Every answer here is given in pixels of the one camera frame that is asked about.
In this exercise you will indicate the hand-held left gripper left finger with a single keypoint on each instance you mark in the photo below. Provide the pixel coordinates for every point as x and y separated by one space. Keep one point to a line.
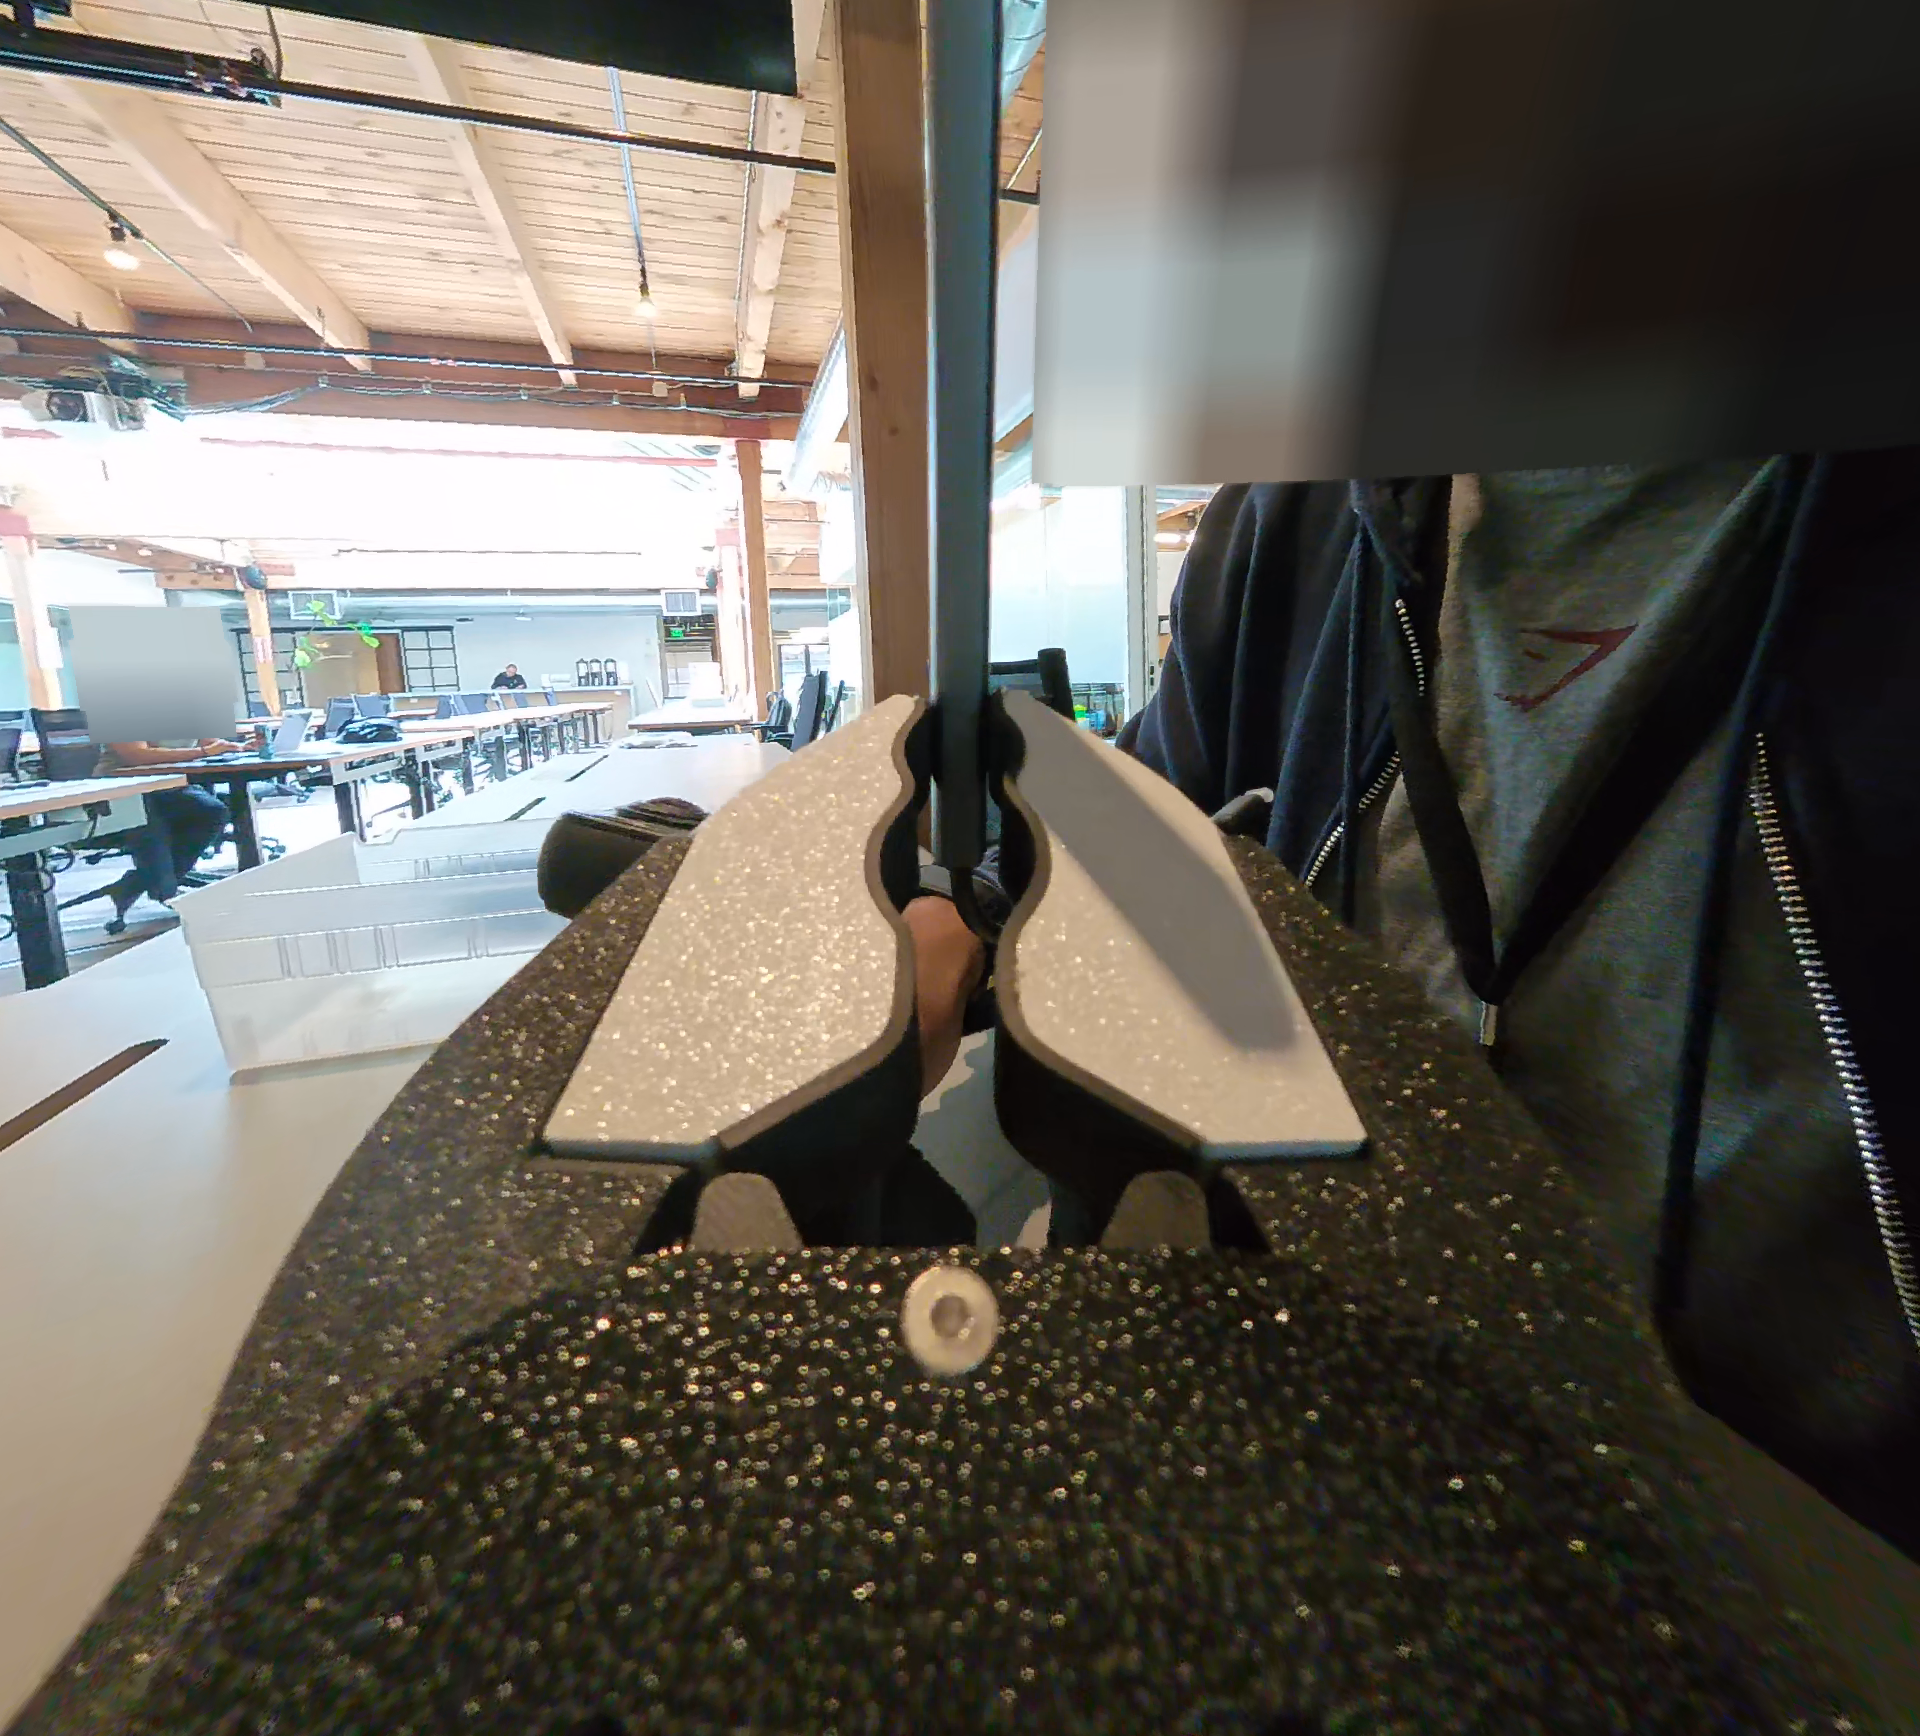
751 973

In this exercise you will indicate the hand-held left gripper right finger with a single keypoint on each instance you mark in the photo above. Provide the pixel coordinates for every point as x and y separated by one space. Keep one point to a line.
1157 973

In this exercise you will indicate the grey usb hub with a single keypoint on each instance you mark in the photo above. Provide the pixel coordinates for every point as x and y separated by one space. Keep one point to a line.
961 266

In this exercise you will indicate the person's right hand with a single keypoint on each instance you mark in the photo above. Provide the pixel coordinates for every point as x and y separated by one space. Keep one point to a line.
943 986

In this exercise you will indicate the clear plastic bin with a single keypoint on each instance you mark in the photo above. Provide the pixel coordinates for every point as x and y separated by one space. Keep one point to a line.
360 957

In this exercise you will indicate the person's torso in dark jacket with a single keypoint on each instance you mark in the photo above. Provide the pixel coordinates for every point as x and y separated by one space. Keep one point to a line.
1620 957

